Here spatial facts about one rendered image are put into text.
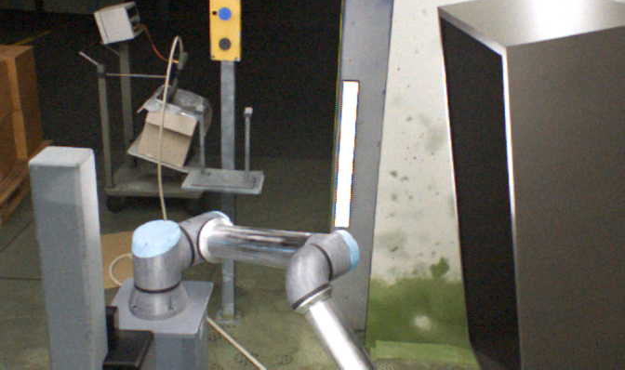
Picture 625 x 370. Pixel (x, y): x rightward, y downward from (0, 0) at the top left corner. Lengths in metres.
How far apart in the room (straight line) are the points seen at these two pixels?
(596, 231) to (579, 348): 0.33
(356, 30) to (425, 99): 0.39
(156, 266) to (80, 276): 1.42
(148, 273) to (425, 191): 1.20
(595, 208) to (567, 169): 0.13
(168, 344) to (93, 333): 1.44
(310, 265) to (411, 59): 1.14
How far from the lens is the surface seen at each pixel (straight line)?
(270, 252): 1.96
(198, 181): 2.83
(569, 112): 1.57
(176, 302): 2.24
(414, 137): 2.69
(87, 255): 0.74
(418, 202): 2.80
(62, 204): 0.72
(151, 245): 2.13
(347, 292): 2.98
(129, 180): 4.54
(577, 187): 1.64
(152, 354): 0.87
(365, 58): 2.59
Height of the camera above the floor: 1.88
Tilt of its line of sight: 21 degrees down
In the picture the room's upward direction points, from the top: 3 degrees clockwise
